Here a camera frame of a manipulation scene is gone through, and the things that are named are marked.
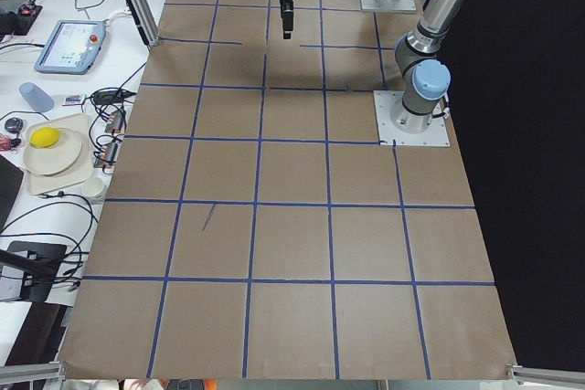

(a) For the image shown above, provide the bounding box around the blue teach pendant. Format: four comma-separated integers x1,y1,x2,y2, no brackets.
35,20,107,75

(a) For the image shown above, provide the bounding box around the beige round plate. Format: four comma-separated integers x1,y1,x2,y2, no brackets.
23,129,82,175

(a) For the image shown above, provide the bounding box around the beige tray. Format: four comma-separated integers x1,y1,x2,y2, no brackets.
23,113,93,195

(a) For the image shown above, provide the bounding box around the light blue plastic cup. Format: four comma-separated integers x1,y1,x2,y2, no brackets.
19,82,54,112

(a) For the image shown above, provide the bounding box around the yellow lemon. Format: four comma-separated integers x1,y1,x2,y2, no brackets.
29,127,60,148

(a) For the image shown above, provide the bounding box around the white paper cup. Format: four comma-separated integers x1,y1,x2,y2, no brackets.
81,177,108,203

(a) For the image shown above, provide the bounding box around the black stand base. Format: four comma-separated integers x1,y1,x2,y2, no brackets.
1,240,67,302

